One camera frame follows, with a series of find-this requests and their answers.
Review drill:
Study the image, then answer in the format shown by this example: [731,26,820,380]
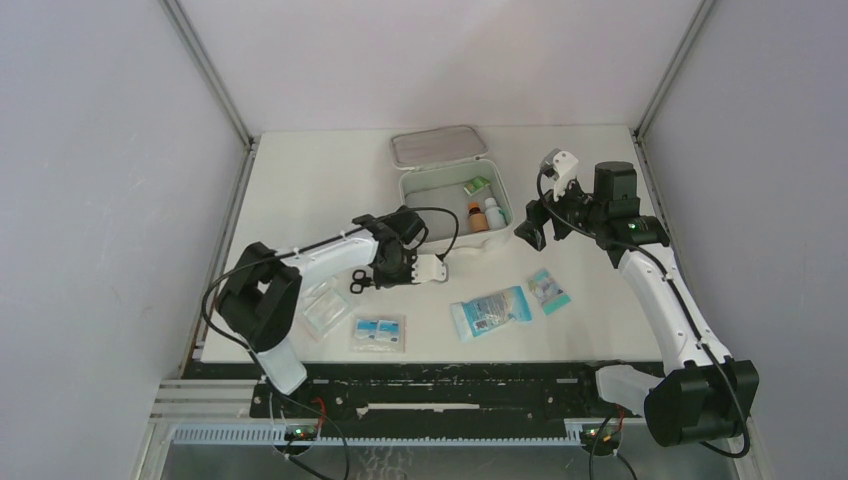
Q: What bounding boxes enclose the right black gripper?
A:
[514,172,605,251]

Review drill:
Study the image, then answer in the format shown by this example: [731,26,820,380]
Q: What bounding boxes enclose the black handled scissors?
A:
[349,269,374,295]

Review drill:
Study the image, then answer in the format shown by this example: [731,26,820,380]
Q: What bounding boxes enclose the white plastic bottle green label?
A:
[484,197,507,230]

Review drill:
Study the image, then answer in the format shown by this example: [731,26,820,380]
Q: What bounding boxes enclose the brown bottle orange cap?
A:
[468,202,490,233]

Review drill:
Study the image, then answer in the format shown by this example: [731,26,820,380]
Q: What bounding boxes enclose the small green medicine box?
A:
[463,176,491,197]

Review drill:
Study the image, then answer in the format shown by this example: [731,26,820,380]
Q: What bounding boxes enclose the large blue white pouch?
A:
[450,286,532,342]

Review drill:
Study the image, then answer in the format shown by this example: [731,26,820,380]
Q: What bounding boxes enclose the white medicine kit case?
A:
[389,125,514,253]

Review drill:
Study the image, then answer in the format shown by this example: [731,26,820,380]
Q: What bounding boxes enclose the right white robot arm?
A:
[514,161,759,459]

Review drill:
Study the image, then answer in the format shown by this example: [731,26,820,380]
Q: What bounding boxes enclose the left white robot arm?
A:
[201,206,426,417]

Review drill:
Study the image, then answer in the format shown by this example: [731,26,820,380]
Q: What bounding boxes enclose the bag of blue packets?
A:
[350,316,406,354]

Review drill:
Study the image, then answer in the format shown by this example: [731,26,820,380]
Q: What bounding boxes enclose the clear bag gauze pad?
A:
[298,278,353,341]

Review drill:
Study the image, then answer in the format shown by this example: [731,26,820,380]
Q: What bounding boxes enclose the small teal mask packet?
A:
[527,268,571,316]

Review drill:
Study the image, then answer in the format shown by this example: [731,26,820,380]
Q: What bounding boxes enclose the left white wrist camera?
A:
[411,254,448,284]

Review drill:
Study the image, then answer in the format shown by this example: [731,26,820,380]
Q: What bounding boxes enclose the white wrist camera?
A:
[411,254,448,284]
[540,149,579,202]

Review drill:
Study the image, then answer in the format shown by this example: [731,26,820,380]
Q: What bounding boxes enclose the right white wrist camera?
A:
[540,149,579,202]

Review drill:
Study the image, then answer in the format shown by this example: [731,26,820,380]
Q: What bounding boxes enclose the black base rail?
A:
[183,361,621,441]

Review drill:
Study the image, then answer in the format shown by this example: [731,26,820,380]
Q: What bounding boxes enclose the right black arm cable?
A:
[536,172,753,460]

